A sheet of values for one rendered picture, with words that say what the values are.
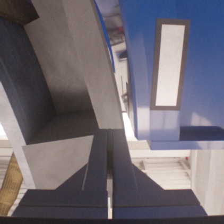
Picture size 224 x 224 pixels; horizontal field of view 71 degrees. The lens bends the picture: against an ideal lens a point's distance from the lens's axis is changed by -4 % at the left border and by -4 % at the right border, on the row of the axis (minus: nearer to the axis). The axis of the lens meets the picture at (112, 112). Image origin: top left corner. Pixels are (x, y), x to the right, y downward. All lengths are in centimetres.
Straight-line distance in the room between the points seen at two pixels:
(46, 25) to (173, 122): 35
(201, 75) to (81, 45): 21
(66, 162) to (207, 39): 31
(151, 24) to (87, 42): 9
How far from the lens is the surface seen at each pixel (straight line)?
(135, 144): 975
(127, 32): 25
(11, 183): 101
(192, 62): 31
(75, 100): 43
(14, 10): 45
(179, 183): 1029
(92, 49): 24
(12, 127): 31
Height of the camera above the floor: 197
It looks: 17 degrees up
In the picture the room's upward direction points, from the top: 179 degrees counter-clockwise
